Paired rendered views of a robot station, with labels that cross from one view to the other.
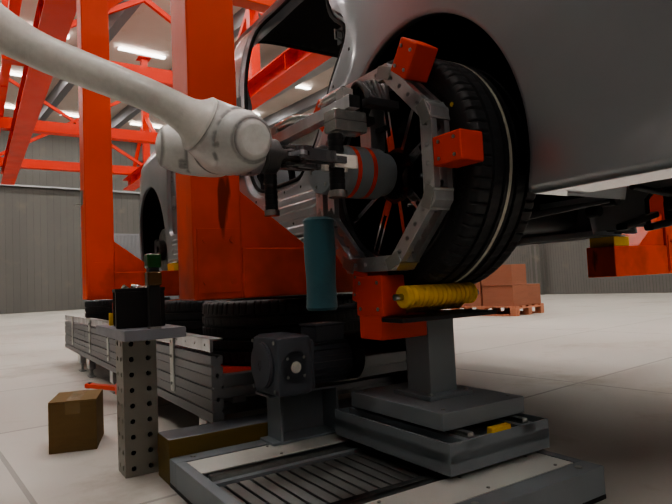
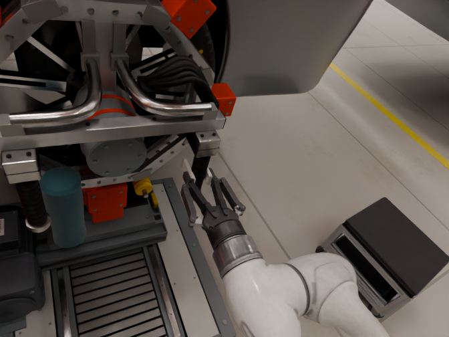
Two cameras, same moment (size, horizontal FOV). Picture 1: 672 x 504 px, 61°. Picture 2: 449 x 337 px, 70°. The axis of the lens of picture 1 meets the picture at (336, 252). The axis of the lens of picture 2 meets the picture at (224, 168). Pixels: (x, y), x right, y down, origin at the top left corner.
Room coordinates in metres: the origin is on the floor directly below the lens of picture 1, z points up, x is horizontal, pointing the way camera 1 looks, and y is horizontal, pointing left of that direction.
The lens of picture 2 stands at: (1.28, 0.50, 1.39)
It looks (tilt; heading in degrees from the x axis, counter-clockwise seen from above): 45 degrees down; 264
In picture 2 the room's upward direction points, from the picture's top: 20 degrees clockwise
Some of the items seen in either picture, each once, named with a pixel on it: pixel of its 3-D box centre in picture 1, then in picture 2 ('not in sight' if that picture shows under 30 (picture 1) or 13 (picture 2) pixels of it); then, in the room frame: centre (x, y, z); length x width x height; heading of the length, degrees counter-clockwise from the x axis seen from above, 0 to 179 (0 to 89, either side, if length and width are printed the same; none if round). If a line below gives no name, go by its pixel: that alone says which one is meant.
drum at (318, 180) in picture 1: (353, 172); (109, 127); (1.51, -0.06, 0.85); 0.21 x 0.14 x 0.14; 123
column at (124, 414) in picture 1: (137, 402); not in sight; (1.79, 0.64, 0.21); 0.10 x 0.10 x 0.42; 33
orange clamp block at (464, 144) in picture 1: (457, 149); (216, 100); (1.29, -0.29, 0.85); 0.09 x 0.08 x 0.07; 33
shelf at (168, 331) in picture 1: (137, 330); not in sight; (1.76, 0.63, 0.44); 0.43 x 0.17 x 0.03; 33
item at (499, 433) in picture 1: (434, 426); (99, 214); (1.64, -0.26, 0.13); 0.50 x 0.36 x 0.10; 33
